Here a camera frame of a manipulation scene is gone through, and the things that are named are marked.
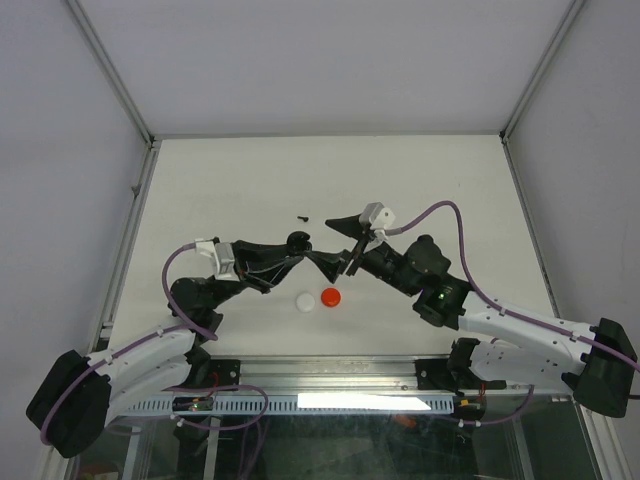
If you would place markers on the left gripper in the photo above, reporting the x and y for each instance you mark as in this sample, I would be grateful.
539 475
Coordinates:
258 256

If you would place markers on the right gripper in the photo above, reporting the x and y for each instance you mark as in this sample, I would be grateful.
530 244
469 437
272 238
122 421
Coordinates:
331 264

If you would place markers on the red earbud charging case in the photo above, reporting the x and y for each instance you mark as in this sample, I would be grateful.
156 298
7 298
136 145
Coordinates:
331 297

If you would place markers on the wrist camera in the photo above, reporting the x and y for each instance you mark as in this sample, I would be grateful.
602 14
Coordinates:
378 219
221 257

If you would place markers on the right aluminium frame post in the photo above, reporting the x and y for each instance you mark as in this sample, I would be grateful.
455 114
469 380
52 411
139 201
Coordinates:
556 42

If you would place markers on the aluminium frame post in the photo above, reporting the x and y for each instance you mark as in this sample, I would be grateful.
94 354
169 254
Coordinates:
100 54
556 42

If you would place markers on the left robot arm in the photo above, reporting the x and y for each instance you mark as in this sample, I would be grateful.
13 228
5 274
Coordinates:
82 394

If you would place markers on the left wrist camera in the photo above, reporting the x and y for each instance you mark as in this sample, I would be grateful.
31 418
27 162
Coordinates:
221 257

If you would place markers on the white earbud charging case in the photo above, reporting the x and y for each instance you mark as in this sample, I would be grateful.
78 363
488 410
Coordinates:
305 302

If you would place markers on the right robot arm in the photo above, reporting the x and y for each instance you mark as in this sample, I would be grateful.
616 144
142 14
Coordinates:
596 363

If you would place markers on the left aluminium frame post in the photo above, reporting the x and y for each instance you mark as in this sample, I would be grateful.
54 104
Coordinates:
100 54

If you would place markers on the aluminium mounting rail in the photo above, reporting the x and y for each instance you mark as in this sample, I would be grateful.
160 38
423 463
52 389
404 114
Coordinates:
325 372

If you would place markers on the black earbud charging case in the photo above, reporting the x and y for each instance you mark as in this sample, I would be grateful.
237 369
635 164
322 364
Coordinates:
298 243

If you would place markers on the slotted cable duct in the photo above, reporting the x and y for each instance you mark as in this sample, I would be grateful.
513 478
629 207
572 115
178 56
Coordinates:
304 404

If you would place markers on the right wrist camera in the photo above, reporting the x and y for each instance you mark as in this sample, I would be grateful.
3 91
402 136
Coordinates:
378 219

